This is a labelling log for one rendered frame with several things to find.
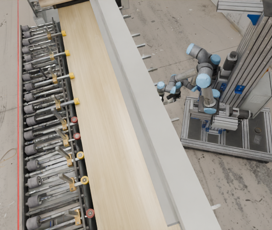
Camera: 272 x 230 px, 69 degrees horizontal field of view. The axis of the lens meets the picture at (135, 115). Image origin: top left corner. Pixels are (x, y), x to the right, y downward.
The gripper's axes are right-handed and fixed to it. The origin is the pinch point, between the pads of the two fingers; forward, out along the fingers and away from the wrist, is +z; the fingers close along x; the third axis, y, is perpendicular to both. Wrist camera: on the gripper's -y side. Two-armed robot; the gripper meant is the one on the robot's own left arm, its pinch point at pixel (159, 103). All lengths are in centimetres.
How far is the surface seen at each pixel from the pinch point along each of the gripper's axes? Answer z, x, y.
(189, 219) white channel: -152, -33, -110
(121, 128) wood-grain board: 10, 35, -39
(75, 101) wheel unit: 4, 101, -23
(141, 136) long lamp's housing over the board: -141, -16, -91
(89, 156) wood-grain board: 7, 56, -81
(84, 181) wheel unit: 5, 50, -106
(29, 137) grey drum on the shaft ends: 14, 140, -80
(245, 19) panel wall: 90, -104, 283
